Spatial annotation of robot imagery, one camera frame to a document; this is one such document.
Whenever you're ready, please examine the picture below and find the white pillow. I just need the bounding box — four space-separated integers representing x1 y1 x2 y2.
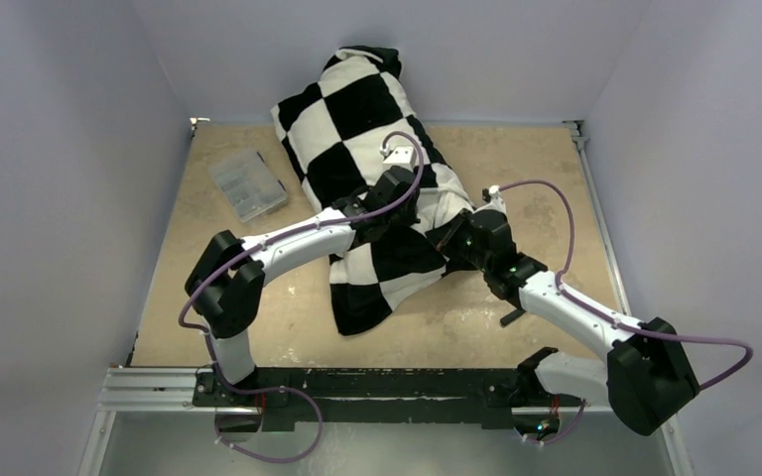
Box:
427 186 474 229

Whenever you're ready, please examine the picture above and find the black white checkered pillowcase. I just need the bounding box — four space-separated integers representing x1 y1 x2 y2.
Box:
271 46 473 336

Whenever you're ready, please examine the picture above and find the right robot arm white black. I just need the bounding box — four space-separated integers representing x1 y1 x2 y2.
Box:
428 210 700 435

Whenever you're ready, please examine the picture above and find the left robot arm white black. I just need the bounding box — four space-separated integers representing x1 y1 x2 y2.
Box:
181 166 424 406

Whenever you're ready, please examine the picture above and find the clear plastic organizer box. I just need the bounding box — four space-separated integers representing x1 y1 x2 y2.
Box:
208 148 288 222

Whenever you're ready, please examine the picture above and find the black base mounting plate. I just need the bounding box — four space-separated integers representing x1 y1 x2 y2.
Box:
191 367 579 438

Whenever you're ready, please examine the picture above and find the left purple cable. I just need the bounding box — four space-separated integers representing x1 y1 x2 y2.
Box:
178 131 426 396

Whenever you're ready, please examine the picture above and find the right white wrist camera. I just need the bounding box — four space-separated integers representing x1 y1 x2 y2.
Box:
477 185 506 214

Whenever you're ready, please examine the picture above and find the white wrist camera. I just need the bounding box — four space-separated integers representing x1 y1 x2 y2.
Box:
477 185 506 214
382 146 418 172

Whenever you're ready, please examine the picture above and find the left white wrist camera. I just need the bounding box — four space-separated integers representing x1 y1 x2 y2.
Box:
382 146 418 172

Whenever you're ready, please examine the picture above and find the black handled hammer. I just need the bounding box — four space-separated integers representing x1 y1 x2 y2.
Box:
499 308 526 328

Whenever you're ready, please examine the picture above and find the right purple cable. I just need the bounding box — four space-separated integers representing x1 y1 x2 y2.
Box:
495 179 754 392

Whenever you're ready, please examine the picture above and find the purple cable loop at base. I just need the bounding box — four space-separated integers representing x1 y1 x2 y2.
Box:
213 385 324 465

